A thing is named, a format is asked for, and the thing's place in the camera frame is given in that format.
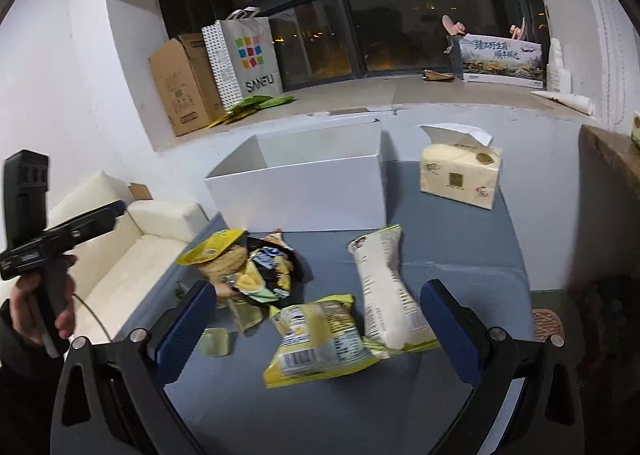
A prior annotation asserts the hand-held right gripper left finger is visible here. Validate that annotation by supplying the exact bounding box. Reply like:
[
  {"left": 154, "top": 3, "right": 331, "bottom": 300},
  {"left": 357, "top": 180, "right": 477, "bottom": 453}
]
[{"left": 50, "top": 279, "right": 218, "bottom": 455}]

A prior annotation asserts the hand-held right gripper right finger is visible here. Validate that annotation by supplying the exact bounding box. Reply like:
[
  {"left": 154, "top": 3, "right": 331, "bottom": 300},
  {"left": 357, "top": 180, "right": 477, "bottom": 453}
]
[{"left": 419, "top": 279, "right": 586, "bottom": 455}]

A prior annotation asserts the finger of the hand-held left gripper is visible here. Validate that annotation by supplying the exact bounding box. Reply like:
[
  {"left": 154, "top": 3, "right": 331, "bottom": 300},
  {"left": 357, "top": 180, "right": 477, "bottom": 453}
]
[{"left": 74, "top": 200, "right": 127, "bottom": 248}]

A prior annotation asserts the small clear packet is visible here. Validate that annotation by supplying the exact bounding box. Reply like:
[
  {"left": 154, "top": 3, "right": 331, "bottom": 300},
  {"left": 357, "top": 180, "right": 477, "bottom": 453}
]
[
  {"left": 227, "top": 295, "right": 272, "bottom": 334},
  {"left": 199, "top": 327, "right": 232, "bottom": 359}
]

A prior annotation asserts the long white snack bag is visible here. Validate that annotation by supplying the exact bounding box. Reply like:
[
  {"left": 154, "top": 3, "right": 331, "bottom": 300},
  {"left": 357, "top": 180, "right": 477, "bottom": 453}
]
[{"left": 347, "top": 224, "right": 442, "bottom": 354}]

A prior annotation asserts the yellow cookie packet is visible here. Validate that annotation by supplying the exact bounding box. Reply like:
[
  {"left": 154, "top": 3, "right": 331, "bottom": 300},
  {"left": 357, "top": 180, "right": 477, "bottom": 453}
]
[{"left": 177, "top": 229, "right": 249, "bottom": 299}]

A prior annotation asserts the black snack bag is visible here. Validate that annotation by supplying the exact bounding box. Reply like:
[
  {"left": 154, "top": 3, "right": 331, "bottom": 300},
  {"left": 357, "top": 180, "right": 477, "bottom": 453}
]
[{"left": 235, "top": 230, "right": 312, "bottom": 307}]

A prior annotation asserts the yellow-green chip bag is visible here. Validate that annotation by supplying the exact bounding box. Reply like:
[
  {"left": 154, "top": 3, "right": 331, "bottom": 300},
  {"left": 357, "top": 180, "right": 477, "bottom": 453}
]
[{"left": 263, "top": 295, "right": 382, "bottom": 390}]

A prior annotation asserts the white cardboard box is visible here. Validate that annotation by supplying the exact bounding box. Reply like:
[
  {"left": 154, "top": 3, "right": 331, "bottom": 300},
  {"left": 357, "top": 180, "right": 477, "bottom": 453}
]
[{"left": 203, "top": 117, "right": 386, "bottom": 237}]

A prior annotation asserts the person's left forearm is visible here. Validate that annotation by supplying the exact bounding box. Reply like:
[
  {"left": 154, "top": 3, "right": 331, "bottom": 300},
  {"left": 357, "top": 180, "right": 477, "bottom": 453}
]
[{"left": 0, "top": 299, "right": 68, "bottom": 455}]

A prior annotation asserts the person's left hand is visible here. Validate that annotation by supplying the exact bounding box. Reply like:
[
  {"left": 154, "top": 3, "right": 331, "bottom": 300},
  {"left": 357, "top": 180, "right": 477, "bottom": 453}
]
[{"left": 9, "top": 254, "right": 79, "bottom": 358}]

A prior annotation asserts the cream sofa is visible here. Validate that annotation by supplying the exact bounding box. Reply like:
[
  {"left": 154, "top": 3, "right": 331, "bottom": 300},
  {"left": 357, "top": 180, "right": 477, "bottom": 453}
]
[{"left": 44, "top": 170, "right": 211, "bottom": 342}]

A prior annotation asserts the orange ribbed mat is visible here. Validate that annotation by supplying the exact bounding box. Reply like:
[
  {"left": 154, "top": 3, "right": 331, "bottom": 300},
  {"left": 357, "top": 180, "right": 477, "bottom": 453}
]
[{"left": 530, "top": 307, "right": 567, "bottom": 344}]

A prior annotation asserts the yellow tissue pack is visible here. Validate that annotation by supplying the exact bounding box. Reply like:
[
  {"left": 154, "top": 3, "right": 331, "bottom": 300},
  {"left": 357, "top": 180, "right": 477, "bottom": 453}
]
[{"left": 419, "top": 124, "right": 504, "bottom": 210}]

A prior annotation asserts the brown cardboard box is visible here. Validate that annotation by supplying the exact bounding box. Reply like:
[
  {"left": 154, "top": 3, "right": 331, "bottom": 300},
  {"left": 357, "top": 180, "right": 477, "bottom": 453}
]
[{"left": 148, "top": 33, "right": 227, "bottom": 138}]

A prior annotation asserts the pile of green yellow packets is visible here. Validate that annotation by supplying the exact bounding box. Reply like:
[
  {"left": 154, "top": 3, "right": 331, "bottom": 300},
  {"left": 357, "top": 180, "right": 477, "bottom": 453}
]
[{"left": 207, "top": 94, "right": 297, "bottom": 128}]

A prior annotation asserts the white paper shopping bag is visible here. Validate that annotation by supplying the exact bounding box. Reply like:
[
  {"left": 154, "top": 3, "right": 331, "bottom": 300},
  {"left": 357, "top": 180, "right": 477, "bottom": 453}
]
[{"left": 201, "top": 7, "right": 282, "bottom": 110}]

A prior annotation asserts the wooden side shelf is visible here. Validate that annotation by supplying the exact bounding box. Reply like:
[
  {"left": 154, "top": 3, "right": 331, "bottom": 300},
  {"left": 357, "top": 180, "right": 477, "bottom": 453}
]
[{"left": 578, "top": 124, "right": 640, "bottom": 218}]

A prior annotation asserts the rolled white paper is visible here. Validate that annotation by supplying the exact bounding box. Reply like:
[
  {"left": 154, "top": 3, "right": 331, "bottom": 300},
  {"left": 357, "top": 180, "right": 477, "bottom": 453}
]
[{"left": 530, "top": 89, "right": 596, "bottom": 117}]

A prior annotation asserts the landscape printed flat box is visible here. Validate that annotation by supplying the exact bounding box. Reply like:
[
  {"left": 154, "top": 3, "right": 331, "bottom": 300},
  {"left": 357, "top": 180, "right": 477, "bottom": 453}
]
[{"left": 459, "top": 34, "right": 547, "bottom": 88}]

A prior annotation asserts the white plastic bottle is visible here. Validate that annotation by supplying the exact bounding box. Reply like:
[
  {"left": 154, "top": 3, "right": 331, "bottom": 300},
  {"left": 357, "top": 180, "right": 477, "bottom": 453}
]
[{"left": 547, "top": 37, "right": 572, "bottom": 92}]

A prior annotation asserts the dark framed window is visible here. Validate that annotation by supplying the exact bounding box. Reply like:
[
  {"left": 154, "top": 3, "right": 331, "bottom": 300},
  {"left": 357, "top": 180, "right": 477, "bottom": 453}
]
[{"left": 147, "top": 0, "right": 552, "bottom": 92}]

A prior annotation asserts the black cable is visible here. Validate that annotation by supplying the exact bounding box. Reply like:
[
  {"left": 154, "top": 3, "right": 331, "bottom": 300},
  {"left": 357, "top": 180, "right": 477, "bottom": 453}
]
[{"left": 72, "top": 293, "right": 114, "bottom": 343}]

